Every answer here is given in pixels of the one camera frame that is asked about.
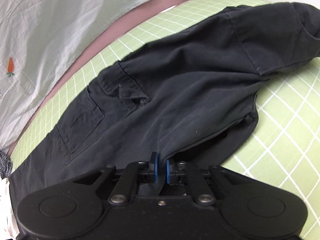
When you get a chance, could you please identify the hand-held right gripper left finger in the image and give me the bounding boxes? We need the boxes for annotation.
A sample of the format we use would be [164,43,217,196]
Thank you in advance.
[73,152,159,204]

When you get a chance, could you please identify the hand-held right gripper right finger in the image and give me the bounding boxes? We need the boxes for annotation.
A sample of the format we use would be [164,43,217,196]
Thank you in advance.
[166,159,248,204]

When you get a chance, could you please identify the black pants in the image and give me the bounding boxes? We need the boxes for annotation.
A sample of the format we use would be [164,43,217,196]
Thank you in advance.
[9,2,320,205]

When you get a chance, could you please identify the green grid mat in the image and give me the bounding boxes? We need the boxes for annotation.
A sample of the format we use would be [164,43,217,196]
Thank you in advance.
[10,0,320,240]

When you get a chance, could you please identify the checked shirt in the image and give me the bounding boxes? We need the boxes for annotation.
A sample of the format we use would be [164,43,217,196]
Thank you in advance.
[0,150,13,178]

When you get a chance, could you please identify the white shirt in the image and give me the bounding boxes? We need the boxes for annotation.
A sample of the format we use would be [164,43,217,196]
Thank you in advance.
[0,177,20,240]

